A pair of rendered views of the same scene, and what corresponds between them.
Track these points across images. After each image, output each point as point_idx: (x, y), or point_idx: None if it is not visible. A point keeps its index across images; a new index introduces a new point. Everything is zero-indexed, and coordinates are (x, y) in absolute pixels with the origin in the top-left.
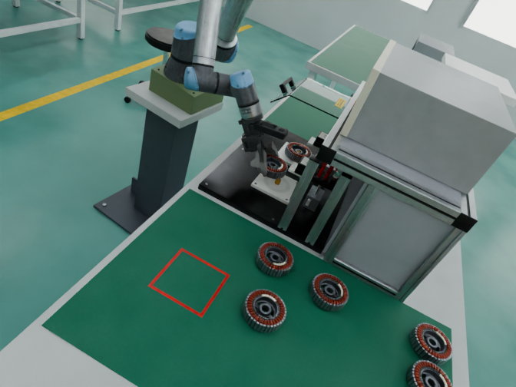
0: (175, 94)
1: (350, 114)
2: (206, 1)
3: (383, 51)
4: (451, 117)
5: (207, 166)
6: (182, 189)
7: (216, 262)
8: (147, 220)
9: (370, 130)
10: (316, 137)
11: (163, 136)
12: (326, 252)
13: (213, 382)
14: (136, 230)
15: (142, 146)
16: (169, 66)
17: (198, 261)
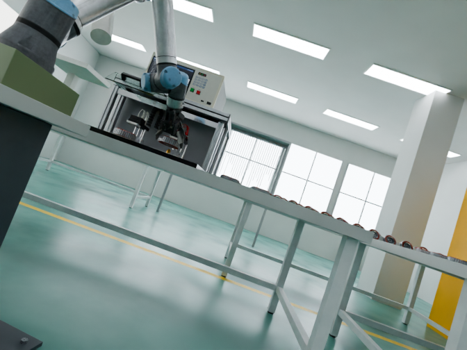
0: (53, 92)
1: (216, 98)
2: (173, 8)
3: (189, 64)
4: (224, 96)
5: (162, 156)
6: (203, 171)
7: None
8: (247, 187)
9: (215, 105)
10: (142, 118)
11: (19, 162)
12: (212, 172)
13: None
14: (259, 191)
15: None
16: (43, 49)
17: None
